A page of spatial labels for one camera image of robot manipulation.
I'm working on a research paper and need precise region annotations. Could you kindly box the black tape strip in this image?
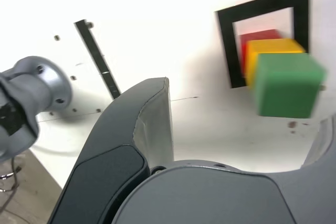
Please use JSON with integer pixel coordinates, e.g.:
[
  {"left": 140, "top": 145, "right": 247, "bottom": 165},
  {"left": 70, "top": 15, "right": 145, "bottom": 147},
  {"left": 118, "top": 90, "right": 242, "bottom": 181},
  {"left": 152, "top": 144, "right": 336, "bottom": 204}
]
[{"left": 73, "top": 19, "right": 122, "bottom": 100}]

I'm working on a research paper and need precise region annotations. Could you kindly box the green cube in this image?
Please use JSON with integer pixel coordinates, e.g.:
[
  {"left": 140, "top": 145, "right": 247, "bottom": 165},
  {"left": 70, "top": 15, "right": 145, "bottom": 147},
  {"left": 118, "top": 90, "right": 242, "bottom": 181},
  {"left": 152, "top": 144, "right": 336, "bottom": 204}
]
[{"left": 252, "top": 52, "right": 328, "bottom": 119}]

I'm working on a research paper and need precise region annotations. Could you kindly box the black tape square outline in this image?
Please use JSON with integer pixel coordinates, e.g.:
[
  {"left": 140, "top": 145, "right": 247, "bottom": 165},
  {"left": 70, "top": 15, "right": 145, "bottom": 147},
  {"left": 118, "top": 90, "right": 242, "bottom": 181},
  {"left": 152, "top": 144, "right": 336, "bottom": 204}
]
[{"left": 214, "top": 0, "right": 313, "bottom": 89}]

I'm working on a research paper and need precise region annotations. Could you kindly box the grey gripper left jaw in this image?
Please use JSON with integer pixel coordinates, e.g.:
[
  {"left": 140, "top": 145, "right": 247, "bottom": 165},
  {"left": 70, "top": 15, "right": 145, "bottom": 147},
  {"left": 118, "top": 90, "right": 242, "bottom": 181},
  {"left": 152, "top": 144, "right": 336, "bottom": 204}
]
[{"left": 48, "top": 77, "right": 175, "bottom": 224}]

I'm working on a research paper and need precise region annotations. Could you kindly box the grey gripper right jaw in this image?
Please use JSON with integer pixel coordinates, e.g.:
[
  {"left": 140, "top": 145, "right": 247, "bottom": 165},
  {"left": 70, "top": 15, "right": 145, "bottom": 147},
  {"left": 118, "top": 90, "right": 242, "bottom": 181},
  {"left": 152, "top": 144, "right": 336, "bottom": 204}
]
[{"left": 110, "top": 113, "right": 336, "bottom": 224}]

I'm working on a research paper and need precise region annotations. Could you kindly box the red cube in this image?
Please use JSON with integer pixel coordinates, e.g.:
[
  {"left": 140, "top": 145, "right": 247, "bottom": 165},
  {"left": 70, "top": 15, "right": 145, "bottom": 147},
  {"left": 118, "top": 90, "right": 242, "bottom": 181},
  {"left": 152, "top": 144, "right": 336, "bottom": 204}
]
[{"left": 239, "top": 29, "right": 281, "bottom": 78}]

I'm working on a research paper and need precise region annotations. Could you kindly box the yellow cube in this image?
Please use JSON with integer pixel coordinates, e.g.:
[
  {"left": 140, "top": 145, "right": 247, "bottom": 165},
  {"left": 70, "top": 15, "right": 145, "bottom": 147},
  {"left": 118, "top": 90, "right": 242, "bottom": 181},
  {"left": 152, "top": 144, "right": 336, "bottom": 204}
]
[{"left": 244, "top": 38, "right": 307, "bottom": 87}]

